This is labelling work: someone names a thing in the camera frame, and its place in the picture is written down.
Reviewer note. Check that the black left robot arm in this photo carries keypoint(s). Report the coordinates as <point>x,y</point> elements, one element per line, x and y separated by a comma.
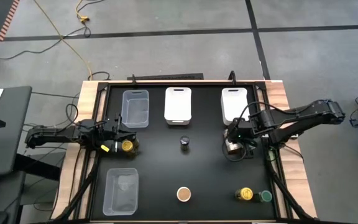
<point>51,133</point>

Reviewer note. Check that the grey desk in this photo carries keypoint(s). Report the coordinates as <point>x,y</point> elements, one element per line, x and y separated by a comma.
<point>8,140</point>

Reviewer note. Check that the yellow tape tag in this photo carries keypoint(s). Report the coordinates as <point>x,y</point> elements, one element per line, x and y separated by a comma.
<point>105,148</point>

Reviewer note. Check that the green-lid spice jar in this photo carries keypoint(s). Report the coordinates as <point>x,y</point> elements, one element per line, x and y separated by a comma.
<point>265,196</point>

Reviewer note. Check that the black ribbed bar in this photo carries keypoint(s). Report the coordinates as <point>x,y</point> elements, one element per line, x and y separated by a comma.
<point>172,76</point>

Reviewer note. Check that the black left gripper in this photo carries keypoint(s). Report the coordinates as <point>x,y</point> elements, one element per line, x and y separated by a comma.
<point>110,133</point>

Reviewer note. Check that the clear plastic bin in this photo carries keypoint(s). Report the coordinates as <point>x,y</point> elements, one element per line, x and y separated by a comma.
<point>135,109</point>
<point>121,193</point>

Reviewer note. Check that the black upright frame post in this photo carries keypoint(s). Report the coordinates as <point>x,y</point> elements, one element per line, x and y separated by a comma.
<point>232,77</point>
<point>134,80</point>

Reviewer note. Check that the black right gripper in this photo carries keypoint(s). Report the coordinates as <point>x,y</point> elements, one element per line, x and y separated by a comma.
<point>245,129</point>

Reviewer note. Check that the tan-lid spice jar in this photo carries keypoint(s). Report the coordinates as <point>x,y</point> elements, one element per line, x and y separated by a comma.
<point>232,147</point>
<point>184,194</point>

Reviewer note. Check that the white plastic bin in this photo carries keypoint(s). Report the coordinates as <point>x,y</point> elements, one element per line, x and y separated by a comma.
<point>233,102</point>
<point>177,105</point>

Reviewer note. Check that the yellow-lid spice jar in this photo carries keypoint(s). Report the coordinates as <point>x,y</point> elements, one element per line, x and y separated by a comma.
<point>245,193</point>
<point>127,145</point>

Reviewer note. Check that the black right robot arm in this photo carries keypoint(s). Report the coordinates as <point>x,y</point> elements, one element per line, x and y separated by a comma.
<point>306,113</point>

